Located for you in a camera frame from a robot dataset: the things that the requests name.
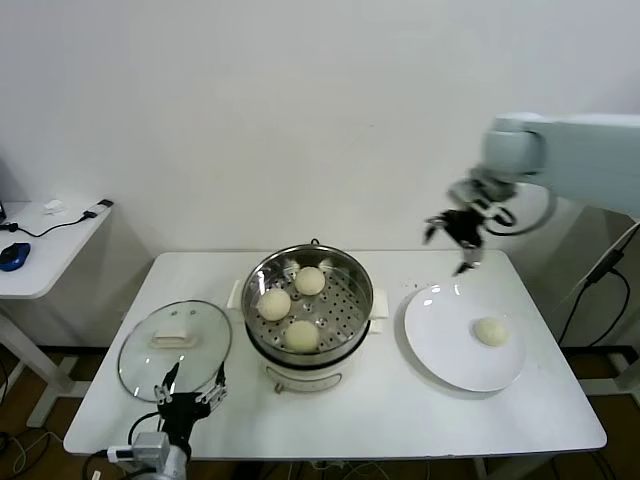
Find white floor cable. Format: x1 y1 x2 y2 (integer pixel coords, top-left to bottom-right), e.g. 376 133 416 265
0 429 66 474

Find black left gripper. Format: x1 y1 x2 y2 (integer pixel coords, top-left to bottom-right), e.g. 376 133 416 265
152 362 229 437

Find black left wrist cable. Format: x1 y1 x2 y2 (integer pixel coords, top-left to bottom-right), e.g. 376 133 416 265
83 412 164 480

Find white hanging cable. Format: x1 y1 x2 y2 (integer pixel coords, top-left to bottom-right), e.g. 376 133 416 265
562 213 640 306

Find white round plate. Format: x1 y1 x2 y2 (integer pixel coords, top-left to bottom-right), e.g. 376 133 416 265
402 283 529 394

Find glass lid with white handle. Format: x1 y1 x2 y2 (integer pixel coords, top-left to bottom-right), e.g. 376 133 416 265
117 299 235 404

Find blue computer mouse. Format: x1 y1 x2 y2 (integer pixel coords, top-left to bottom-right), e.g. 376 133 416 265
0 241 32 272

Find black desk cable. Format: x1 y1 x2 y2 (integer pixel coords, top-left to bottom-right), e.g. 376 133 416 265
0 212 96 238

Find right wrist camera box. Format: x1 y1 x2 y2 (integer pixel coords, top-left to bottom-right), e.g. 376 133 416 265
447 177 482 205

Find white side desk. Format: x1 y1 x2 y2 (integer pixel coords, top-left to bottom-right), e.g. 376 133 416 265
0 198 115 429

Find black power adapter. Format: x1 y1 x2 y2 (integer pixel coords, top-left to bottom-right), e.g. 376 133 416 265
587 249 626 287

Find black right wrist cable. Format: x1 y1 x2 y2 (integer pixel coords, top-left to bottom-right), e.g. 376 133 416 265
479 183 557 237

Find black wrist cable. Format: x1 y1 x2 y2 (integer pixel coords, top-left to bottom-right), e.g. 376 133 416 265
83 412 164 480
479 183 557 237

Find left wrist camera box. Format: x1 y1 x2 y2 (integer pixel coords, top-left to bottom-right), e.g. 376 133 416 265
106 430 172 465

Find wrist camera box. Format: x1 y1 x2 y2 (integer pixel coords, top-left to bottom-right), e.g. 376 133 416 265
106 430 172 465
447 177 482 205

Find black silver usb adapter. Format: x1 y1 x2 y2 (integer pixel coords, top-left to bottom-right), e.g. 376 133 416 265
82 198 115 220

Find steel perforated steamer basket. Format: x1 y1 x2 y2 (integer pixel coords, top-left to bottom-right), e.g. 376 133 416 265
227 243 391 357

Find black adapter cable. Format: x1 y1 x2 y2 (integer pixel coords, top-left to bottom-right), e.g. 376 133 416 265
557 269 632 347

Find white steamed baozi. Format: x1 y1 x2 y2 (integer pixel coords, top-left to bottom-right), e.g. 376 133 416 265
472 316 512 348
256 288 293 322
283 319 321 355
293 265 327 296

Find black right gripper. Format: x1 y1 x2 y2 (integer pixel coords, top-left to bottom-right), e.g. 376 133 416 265
423 208 486 277

